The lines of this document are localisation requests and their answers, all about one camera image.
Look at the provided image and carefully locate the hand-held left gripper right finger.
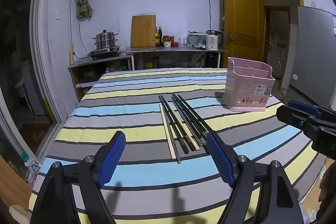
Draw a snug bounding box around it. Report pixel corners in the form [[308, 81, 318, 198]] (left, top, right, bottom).
[[206, 132, 302, 224]]

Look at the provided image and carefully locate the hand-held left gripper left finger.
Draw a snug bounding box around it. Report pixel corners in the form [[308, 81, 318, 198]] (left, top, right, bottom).
[[30, 131, 126, 224]]

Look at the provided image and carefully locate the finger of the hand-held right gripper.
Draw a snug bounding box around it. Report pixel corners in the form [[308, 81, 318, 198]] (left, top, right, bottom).
[[276, 105, 336, 140], [287, 100, 336, 126]]

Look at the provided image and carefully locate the pink plastic utensil holder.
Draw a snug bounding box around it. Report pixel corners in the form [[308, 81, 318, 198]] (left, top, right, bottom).
[[223, 57, 276, 112]]

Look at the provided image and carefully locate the grey metal chopstick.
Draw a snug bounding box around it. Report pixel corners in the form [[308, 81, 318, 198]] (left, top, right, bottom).
[[162, 108, 181, 164]]

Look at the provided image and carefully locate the grey refrigerator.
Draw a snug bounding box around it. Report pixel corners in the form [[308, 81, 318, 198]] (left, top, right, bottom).
[[281, 6, 336, 111]]

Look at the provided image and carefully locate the green cap plastic bottle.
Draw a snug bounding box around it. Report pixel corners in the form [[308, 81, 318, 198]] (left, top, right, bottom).
[[20, 152, 42, 182]]

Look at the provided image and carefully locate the low steel shelf unit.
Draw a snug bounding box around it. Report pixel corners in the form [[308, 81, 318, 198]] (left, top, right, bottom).
[[68, 52, 132, 102]]

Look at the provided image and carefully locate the grey cloth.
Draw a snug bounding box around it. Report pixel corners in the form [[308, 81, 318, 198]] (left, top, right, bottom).
[[189, 52, 205, 67]]

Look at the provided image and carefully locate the black induction cooker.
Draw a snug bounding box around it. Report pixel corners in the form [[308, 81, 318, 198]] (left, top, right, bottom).
[[87, 46, 122, 60]]

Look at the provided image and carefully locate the white electric kettle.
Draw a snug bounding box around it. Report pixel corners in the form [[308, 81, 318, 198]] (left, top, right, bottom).
[[205, 30, 224, 51]]

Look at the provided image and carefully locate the yellow wooden door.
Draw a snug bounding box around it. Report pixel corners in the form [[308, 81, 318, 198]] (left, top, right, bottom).
[[222, 0, 265, 69]]

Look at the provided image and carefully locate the steel counter table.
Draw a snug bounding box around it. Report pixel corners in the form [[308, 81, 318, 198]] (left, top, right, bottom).
[[123, 46, 228, 71]]

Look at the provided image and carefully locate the steel steamer pot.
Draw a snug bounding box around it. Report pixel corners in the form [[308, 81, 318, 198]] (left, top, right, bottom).
[[92, 29, 119, 50]]

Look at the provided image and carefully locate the wooden cutting board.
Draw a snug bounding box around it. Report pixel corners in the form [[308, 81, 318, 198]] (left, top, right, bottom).
[[130, 15, 156, 48]]

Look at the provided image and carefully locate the white sliding door frame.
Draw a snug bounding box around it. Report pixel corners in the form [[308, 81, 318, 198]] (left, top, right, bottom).
[[29, 0, 71, 159]]

